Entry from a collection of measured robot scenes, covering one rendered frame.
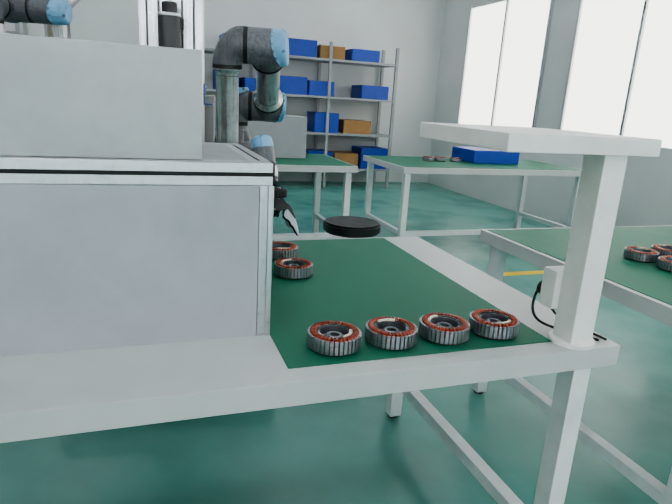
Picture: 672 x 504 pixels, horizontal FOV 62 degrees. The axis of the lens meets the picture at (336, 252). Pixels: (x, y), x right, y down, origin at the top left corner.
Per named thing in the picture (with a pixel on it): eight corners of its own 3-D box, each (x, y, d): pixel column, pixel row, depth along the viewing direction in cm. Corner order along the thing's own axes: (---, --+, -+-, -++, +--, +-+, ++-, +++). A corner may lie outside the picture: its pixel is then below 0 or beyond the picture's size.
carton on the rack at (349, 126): (334, 131, 837) (335, 118, 833) (360, 132, 851) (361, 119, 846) (343, 133, 801) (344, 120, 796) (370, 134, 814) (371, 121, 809)
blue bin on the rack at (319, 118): (306, 130, 823) (307, 111, 815) (329, 131, 834) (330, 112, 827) (314, 132, 784) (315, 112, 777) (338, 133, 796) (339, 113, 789)
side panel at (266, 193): (235, 292, 144) (236, 167, 135) (246, 291, 145) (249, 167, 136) (256, 335, 118) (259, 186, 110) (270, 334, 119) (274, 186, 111)
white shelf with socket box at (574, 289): (402, 301, 144) (420, 121, 132) (521, 293, 156) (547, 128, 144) (477, 362, 112) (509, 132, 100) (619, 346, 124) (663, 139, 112)
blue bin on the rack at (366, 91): (350, 97, 831) (351, 84, 826) (376, 99, 845) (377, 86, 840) (361, 98, 793) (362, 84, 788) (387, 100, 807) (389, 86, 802)
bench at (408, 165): (357, 231, 550) (363, 154, 530) (517, 227, 612) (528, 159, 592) (396, 256, 468) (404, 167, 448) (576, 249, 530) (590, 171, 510)
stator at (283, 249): (258, 252, 180) (258, 241, 179) (290, 250, 185) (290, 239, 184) (269, 262, 170) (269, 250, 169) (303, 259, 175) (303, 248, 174)
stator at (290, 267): (320, 274, 161) (321, 262, 160) (294, 282, 153) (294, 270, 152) (292, 266, 168) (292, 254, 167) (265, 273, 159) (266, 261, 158)
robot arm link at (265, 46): (249, 99, 230) (243, 17, 177) (286, 101, 231) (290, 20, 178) (248, 126, 227) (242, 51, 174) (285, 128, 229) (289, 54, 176)
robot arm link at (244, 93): (219, 119, 228) (219, 85, 225) (252, 121, 230) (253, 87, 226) (216, 121, 217) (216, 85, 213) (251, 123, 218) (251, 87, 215)
